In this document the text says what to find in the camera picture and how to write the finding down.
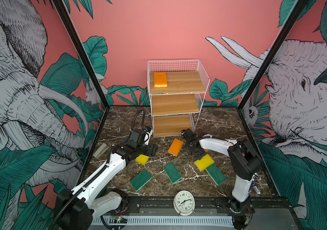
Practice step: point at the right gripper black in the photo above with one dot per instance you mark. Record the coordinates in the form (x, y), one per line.
(197, 155)

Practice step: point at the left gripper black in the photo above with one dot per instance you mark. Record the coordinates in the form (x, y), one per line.
(151, 150)

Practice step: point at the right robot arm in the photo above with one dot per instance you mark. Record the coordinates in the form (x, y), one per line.
(245, 159)

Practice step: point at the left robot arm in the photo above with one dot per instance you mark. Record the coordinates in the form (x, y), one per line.
(76, 209)

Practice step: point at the yellow sponge left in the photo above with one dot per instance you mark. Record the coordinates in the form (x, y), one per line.
(142, 159)

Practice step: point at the yellow sponge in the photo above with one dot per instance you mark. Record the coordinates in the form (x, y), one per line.
(204, 162)
(142, 159)

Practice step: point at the yellow sponge right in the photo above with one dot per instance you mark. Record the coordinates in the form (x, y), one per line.
(204, 162)

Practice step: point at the green sponge front middle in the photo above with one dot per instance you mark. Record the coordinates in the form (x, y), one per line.
(172, 172)

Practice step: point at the green sponge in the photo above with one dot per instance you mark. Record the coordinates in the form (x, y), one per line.
(172, 172)
(140, 180)
(216, 174)

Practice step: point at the green sponge front left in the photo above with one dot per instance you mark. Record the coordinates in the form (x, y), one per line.
(140, 180)

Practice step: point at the green sponge front right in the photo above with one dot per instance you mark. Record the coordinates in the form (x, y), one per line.
(216, 174)

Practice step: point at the white alarm clock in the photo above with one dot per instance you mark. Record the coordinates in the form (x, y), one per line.
(184, 203)

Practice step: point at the red and blue marker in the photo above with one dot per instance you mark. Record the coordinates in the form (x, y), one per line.
(256, 189)

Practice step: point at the grey block by wall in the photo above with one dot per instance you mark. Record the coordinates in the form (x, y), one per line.
(100, 151)

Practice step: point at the white wire three-tier shelf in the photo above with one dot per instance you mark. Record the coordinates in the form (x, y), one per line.
(177, 106)

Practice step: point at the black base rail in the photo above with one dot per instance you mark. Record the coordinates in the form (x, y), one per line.
(220, 204)

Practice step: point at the white slotted cable duct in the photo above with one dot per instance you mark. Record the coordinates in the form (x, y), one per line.
(219, 221)

